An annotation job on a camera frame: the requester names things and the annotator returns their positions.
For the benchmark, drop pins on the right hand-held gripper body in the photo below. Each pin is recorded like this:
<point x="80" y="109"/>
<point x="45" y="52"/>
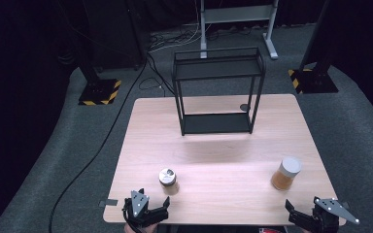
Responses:
<point x="328" y="212"/>

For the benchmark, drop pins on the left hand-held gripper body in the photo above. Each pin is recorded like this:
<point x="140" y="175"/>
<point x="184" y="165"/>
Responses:
<point x="142" y="215"/>

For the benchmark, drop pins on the silver lid glass jar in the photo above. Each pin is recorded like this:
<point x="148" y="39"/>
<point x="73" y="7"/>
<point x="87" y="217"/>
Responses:
<point x="168" y="181"/>

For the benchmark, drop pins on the white lid amber jar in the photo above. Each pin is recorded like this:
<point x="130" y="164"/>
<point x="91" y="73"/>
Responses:
<point x="285" y="174"/>

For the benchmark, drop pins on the black metal shelf rack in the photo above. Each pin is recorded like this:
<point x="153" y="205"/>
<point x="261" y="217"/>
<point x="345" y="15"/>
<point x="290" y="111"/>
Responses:
<point x="218" y="69"/>

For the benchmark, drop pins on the person's left hand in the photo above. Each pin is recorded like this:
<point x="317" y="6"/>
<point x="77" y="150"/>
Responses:
<point x="141" y="229"/>

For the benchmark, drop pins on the red object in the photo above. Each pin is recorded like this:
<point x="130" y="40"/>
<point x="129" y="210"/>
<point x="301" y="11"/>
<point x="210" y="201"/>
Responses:
<point x="272" y="230"/>

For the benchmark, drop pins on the grey tape strip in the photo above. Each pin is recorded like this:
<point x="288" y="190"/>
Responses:
<point x="108" y="203"/>

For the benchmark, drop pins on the black stand with striped base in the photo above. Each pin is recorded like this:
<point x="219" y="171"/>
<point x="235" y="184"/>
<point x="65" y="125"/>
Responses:
<point x="314" y="79"/>
<point x="98" y="90"/>

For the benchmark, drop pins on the round grey table grommet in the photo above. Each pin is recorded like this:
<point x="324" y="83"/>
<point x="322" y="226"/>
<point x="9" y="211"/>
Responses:
<point x="244" y="107"/>

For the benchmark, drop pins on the grey metal stand frame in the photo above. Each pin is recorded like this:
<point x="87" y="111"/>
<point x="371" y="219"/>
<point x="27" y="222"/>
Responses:
<point x="236" y="14"/>

